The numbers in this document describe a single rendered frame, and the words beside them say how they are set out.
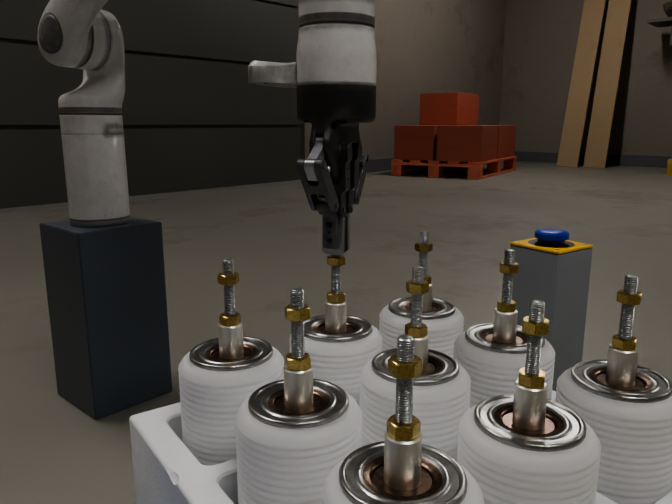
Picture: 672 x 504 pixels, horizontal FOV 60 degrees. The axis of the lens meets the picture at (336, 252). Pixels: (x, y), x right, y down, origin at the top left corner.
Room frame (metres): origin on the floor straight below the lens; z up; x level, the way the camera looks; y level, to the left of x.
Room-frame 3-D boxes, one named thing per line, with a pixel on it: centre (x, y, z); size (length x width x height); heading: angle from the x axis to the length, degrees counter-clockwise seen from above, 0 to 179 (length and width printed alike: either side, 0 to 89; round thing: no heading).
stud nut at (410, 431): (0.31, -0.04, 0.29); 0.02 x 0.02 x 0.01; 55
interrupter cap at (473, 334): (0.55, -0.17, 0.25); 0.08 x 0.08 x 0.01
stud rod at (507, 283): (0.55, -0.17, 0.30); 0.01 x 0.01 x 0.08
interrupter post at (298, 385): (0.41, 0.03, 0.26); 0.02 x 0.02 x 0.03
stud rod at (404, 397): (0.31, -0.04, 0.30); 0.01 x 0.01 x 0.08
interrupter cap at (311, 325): (0.57, 0.00, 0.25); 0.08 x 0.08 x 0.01
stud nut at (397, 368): (0.31, -0.04, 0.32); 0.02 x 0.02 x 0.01; 55
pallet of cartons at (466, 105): (5.61, -1.15, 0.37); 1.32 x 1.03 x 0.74; 138
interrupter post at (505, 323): (0.55, -0.17, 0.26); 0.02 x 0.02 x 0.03
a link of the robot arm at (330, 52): (0.58, 0.02, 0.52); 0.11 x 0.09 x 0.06; 67
